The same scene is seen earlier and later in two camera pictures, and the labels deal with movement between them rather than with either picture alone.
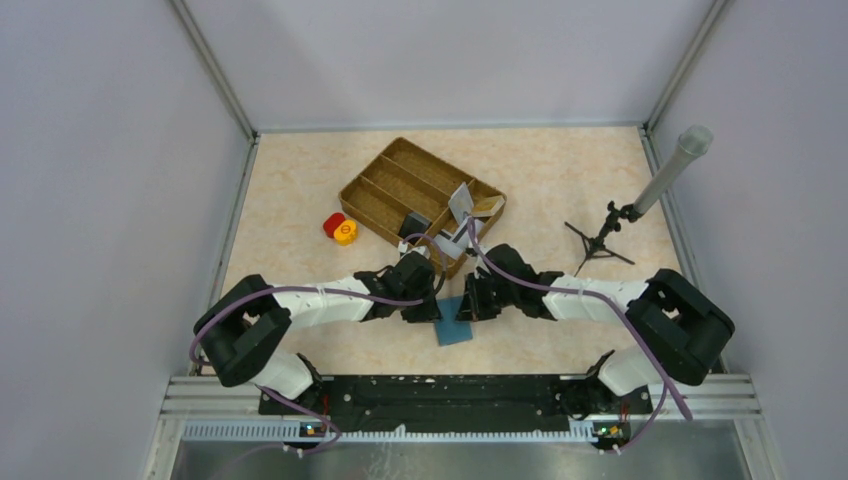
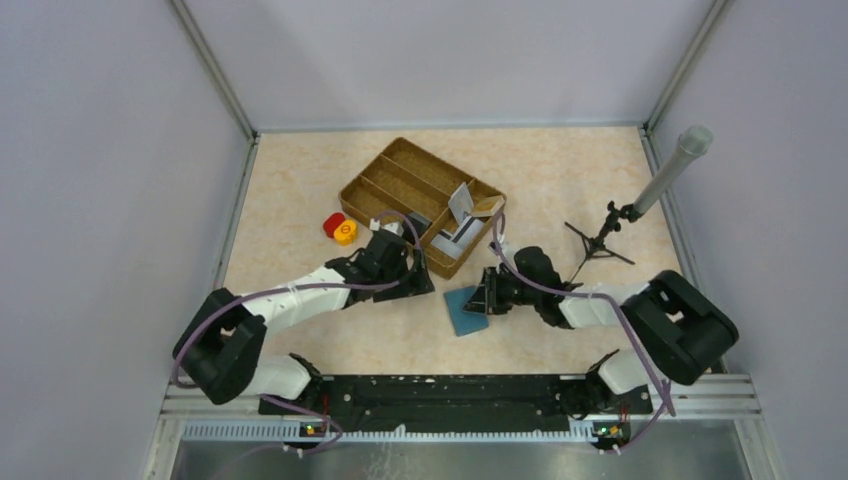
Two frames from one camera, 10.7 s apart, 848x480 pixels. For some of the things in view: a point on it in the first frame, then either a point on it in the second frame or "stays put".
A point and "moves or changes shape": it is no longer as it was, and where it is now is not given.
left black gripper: x=429 y=313 → x=416 y=283
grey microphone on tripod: x=695 y=140 stays put
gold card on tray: x=488 y=206 stays put
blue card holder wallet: x=450 y=330 moves or changes shape
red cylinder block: x=333 y=221 stays put
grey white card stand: x=461 y=202 stays put
